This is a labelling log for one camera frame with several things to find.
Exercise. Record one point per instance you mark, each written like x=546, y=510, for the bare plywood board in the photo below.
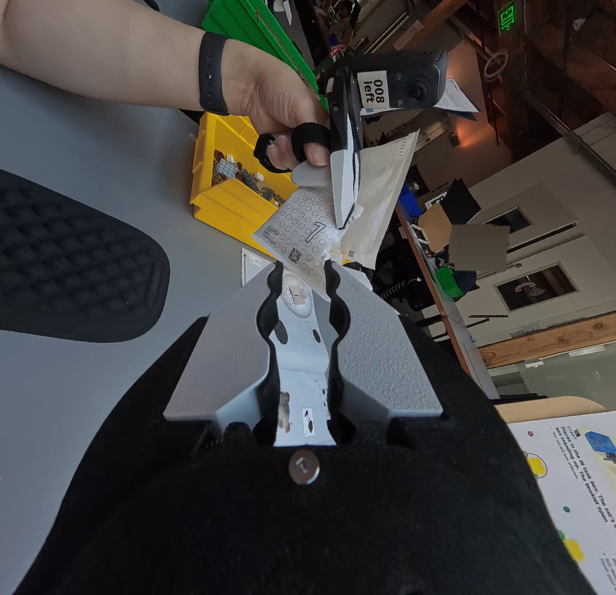
x=435, y=227

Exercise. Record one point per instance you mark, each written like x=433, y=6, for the grey desk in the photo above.
x=96, y=388

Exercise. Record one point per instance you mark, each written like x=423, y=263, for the printed task sheet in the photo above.
x=568, y=508

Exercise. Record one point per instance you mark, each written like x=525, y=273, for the person's left forearm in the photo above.
x=96, y=41

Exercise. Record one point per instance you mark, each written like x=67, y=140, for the white frame model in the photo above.
x=415, y=229

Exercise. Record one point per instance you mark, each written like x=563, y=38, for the plywood task board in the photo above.
x=544, y=410

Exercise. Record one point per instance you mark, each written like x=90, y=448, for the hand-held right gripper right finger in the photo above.
x=385, y=364

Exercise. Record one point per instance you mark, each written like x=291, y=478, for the long grey table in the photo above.
x=459, y=330

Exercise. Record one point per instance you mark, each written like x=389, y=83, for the pile of toy bricks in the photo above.
x=240, y=174

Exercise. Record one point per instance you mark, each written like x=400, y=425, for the small green plastic bin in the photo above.
x=450, y=282

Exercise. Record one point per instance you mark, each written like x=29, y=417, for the black foam panel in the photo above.
x=459, y=200

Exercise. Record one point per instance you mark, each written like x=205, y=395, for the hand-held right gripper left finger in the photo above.
x=226, y=364

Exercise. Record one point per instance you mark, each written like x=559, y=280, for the blue plastic bin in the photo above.
x=411, y=200

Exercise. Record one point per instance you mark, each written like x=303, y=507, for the green exit sign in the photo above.
x=507, y=17

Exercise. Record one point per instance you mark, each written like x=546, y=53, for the standing instruction sheet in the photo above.
x=457, y=99

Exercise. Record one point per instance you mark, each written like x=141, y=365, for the yellow plastic bin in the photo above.
x=226, y=210

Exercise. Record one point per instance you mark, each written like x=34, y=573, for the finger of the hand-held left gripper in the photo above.
x=360, y=171
x=344, y=186

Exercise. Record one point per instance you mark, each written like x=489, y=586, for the large white paper bag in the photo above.
x=385, y=181

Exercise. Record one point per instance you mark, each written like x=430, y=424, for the small white paper bag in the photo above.
x=298, y=229

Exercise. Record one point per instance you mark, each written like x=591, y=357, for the black wristband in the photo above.
x=211, y=75

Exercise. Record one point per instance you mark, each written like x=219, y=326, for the black cushioned wrist pad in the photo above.
x=72, y=258

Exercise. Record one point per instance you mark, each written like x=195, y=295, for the person's left hand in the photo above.
x=269, y=94

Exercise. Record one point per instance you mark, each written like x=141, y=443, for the white instruction booklet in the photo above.
x=303, y=364

